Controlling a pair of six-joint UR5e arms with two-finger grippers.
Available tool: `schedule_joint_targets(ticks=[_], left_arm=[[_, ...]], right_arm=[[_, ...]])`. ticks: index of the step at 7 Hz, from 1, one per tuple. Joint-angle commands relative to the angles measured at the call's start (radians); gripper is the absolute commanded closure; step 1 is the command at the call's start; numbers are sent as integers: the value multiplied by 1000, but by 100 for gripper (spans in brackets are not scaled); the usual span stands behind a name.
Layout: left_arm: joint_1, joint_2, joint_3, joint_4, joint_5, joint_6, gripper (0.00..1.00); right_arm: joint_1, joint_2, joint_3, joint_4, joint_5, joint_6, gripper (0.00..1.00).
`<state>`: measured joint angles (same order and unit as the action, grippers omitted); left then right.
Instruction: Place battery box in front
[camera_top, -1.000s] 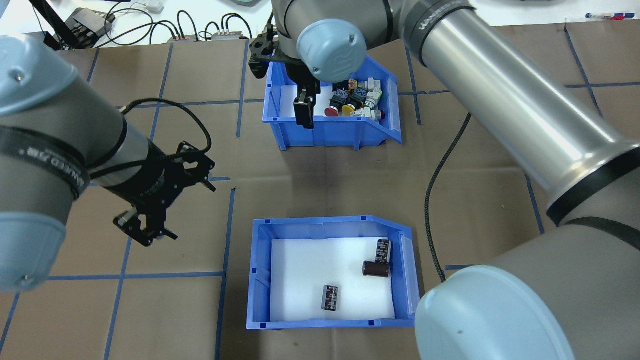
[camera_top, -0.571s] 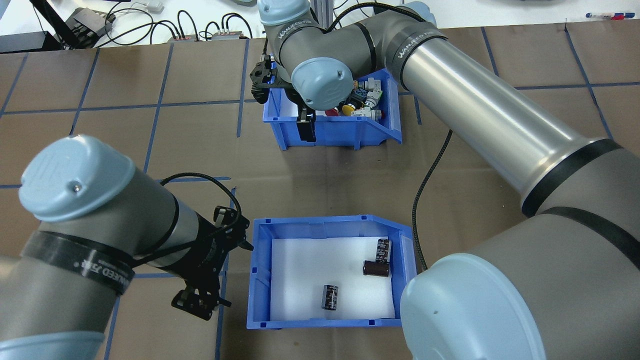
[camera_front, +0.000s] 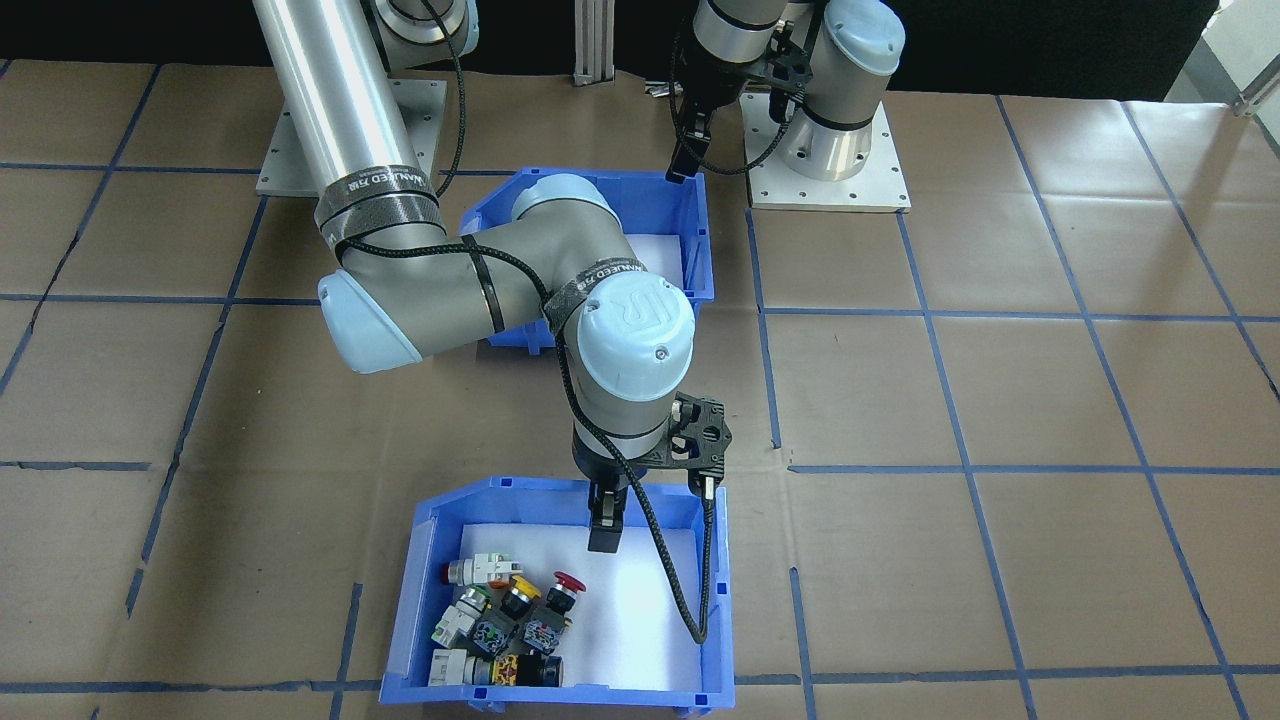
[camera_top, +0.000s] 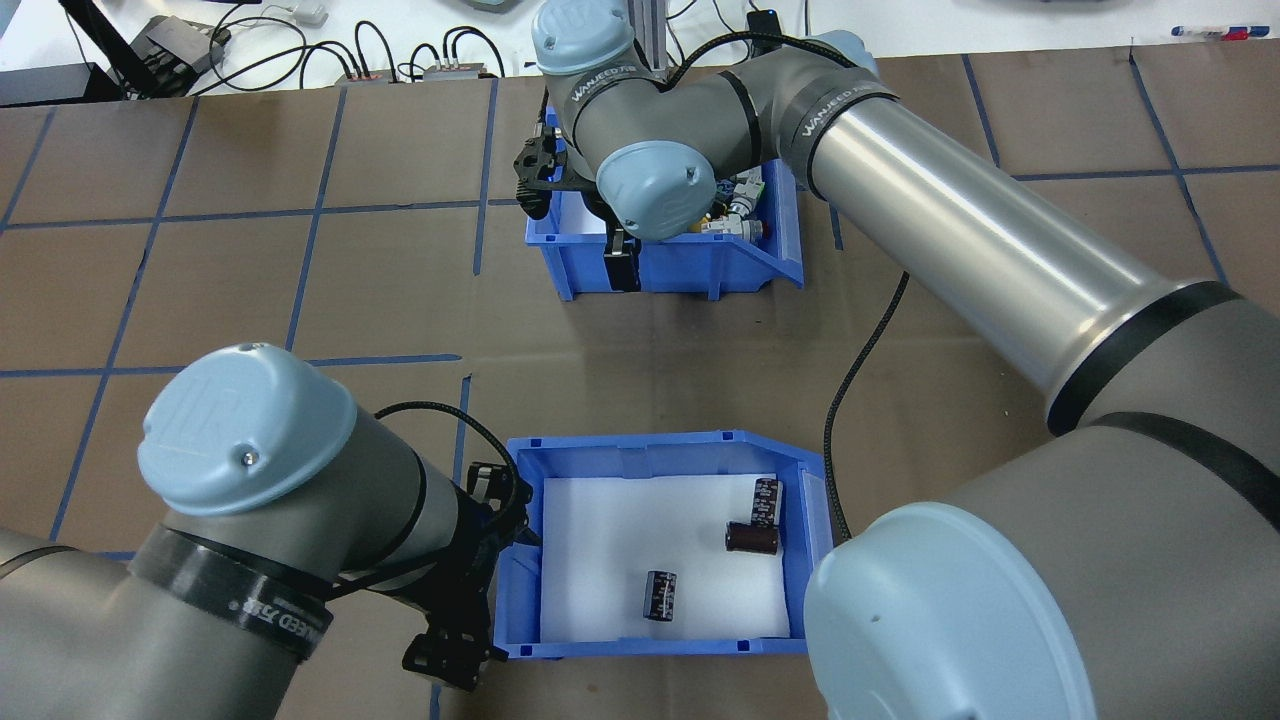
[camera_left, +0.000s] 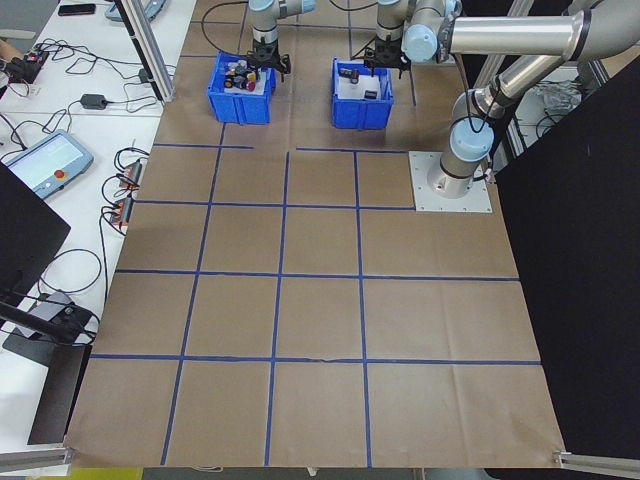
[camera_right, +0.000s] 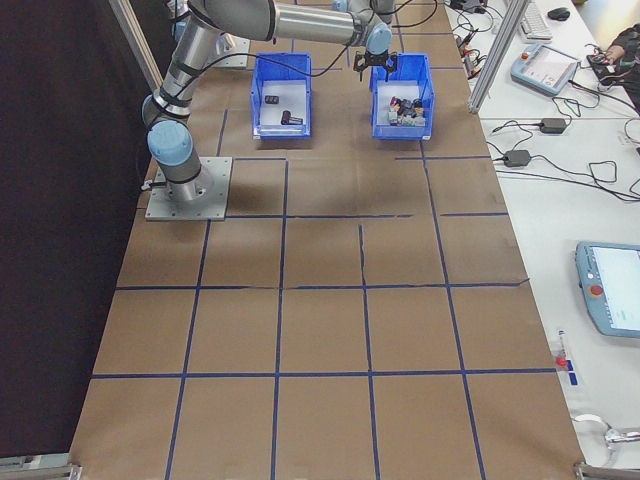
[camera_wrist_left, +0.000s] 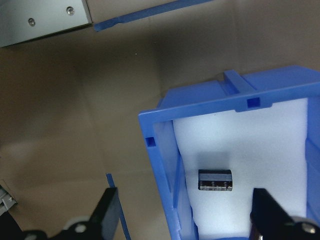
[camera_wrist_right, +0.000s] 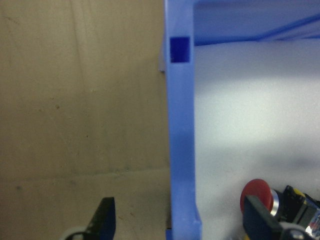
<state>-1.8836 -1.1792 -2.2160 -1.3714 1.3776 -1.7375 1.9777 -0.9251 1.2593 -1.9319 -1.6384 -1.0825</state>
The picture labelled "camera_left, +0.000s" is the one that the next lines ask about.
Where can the blue plastic button bin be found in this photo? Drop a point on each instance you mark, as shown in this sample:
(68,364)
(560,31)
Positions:
(240,107)

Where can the blue plastic battery bin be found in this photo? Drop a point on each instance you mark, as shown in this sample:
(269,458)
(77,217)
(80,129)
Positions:
(360,115)

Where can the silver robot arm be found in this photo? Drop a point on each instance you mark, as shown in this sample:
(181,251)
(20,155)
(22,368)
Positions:
(265,25)
(500,32)

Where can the person forearm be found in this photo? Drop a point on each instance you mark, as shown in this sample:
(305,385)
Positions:
(7,50)

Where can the black cylindrical battery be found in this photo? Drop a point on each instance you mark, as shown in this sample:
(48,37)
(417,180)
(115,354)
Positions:
(371,93)

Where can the yellow push button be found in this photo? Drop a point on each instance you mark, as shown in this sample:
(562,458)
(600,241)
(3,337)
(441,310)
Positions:
(252,75)

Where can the red mushroom stop button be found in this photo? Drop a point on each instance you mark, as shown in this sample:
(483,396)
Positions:
(251,86)

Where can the white foam liner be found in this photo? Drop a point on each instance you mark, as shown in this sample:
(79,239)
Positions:
(357,89)

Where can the black power adapter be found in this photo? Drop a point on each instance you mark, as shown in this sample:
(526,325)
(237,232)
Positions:
(145,76)
(94,101)

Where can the grey blue teach pendant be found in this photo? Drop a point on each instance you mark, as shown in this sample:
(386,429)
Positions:
(55,160)
(152,9)

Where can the black orange usb adapter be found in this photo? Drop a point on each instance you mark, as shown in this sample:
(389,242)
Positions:
(123,210)
(134,172)

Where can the black smartphone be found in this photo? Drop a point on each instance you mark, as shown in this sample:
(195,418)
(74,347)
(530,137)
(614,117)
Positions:
(76,9)

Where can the black monitor panel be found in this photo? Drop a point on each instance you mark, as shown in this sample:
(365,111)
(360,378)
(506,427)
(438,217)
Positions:
(25,235)

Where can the grey flat device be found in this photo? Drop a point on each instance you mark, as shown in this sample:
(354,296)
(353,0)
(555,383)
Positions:
(52,306)

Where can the dark brown board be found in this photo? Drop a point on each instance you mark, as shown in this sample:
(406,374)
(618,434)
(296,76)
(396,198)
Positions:
(57,400)

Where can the black switch contact block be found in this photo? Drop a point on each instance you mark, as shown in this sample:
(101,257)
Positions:
(240,79)

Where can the black knob switch yellow label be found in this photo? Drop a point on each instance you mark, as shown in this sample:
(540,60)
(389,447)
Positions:
(229,82)

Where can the tall aluminium post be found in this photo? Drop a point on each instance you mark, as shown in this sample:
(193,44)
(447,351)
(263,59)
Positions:
(152,65)

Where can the aluminium frame bar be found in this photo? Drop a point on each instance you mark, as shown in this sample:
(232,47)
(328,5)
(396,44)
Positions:
(592,75)
(517,7)

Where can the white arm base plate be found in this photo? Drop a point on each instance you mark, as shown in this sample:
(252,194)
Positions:
(425,200)

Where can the black frame cover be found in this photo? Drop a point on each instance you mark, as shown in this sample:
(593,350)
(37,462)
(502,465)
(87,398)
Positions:
(575,250)

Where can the black stand base plate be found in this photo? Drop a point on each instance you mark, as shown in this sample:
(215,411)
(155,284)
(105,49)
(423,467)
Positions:
(25,347)

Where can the aluminium profile rail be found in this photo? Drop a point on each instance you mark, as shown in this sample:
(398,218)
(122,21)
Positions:
(600,460)
(30,457)

